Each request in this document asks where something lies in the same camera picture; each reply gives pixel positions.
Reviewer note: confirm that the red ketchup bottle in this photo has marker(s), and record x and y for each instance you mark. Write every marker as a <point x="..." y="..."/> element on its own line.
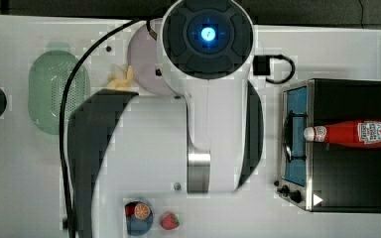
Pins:
<point x="364" y="134"/>

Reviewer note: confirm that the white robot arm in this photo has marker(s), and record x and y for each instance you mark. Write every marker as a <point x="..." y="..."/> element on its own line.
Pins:
<point x="193" y="129"/>

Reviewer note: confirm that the black steel toaster oven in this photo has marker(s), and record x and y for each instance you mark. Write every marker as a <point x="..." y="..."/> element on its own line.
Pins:
<point x="323" y="177"/>

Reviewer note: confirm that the lilac round plate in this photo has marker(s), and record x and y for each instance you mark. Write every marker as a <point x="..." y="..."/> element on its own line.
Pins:
<point x="142" y="56"/>

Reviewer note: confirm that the peeled toy banana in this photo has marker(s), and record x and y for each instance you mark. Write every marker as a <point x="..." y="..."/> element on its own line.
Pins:
<point x="120" y="78"/>

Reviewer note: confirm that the toy orange slice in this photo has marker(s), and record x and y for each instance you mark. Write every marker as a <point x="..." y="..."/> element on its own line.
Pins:
<point x="142" y="210"/>

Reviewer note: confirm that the toy strawberry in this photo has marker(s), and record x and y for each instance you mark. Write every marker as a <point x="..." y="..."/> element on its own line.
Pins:
<point x="170" y="221"/>

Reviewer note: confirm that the small red toy fruit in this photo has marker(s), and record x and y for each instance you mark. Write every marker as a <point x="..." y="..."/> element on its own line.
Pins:
<point x="129" y="209"/>

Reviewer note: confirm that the blue bowl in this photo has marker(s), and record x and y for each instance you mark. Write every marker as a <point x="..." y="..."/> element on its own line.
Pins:
<point x="136" y="226"/>

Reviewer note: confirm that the green plastic colander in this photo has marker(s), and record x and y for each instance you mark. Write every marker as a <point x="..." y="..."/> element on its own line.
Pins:
<point x="47" y="78"/>

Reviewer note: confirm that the black plug with cable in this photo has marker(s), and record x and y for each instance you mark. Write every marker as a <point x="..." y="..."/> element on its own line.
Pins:
<point x="262" y="65"/>

